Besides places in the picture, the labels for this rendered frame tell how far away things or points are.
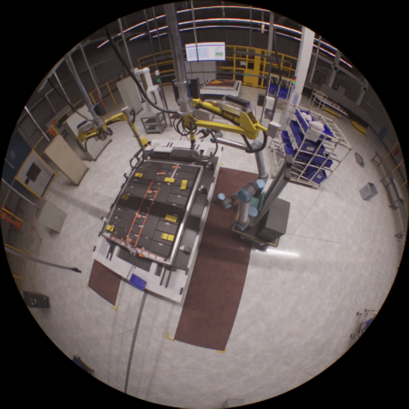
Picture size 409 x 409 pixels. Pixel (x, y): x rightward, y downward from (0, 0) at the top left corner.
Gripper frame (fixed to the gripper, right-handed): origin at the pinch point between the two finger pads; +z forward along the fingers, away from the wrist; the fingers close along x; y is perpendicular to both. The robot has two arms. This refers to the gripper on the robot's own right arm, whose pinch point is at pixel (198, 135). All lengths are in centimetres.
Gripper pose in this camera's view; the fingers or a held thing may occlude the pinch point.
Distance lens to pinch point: 217.3
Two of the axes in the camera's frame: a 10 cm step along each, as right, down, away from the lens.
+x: -5.5, -3.9, -7.4
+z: -8.3, 2.3, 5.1
